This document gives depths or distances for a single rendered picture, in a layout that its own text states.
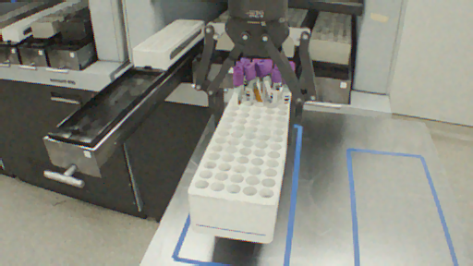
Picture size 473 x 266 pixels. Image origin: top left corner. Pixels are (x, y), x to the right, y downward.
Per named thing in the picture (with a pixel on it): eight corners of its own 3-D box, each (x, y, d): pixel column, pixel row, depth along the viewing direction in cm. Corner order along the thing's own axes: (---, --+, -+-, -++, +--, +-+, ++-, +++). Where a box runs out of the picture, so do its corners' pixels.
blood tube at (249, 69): (269, 120, 60) (251, 67, 53) (260, 121, 61) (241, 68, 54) (271, 114, 61) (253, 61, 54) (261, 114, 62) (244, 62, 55)
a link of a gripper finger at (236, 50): (252, 37, 44) (243, 30, 44) (211, 100, 50) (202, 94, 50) (257, 28, 47) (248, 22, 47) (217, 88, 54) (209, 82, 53)
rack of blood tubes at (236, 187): (237, 113, 67) (237, 83, 64) (291, 118, 66) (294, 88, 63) (189, 231, 43) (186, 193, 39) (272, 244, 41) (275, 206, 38)
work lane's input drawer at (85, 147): (179, 51, 127) (177, 27, 122) (215, 54, 124) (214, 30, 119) (39, 177, 68) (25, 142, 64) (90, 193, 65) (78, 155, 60)
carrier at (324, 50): (348, 62, 97) (351, 42, 94) (348, 65, 95) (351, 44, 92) (308, 56, 100) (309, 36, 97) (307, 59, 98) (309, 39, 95)
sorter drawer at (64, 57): (143, 14, 172) (142, -4, 167) (168, 15, 169) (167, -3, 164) (42, 73, 114) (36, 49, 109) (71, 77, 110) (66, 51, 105)
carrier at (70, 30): (90, 37, 117) (87, 21, 114) (86, 39, 116) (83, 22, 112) (65, 36, 120) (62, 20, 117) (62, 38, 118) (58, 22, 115)
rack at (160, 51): (178, 36, 120) (177, 18, 117) (206, 39, 118) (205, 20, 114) (134, 70, 96) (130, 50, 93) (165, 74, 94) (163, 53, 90)
